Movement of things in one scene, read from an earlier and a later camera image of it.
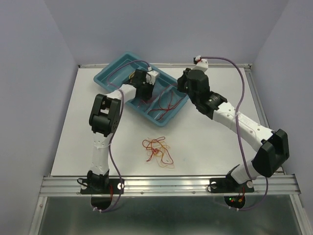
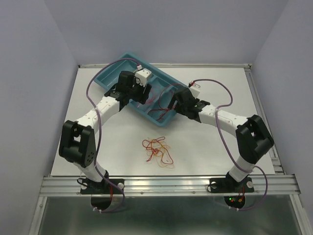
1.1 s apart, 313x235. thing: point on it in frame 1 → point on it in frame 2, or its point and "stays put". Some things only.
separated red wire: (169, 107) stays put
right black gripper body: (183, 83) → (180, 108)
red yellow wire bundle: (160, 150) stays put
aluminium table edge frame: (257, 89) stays put
